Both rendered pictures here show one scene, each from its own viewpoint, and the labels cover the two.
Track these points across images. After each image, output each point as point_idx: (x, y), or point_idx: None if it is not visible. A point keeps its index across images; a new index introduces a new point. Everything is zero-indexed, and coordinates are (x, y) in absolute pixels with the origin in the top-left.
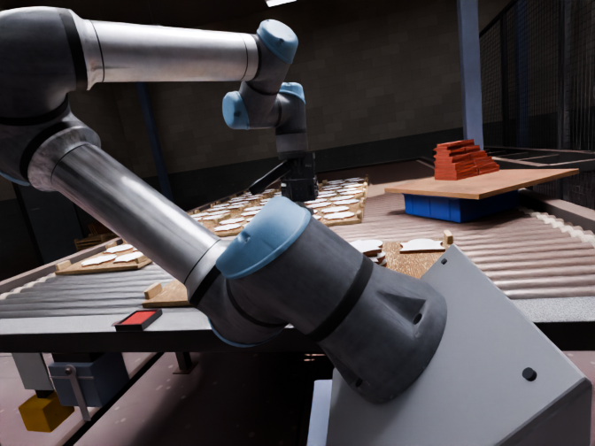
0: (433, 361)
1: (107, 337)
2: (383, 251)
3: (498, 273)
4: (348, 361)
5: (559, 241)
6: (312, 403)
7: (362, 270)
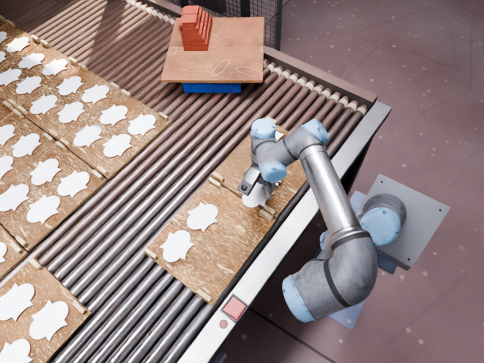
0: (408, 214)
1: (230, 332)
2: None
3: None
4: None
5: (304, 93)
6: None
7: (397, 209)
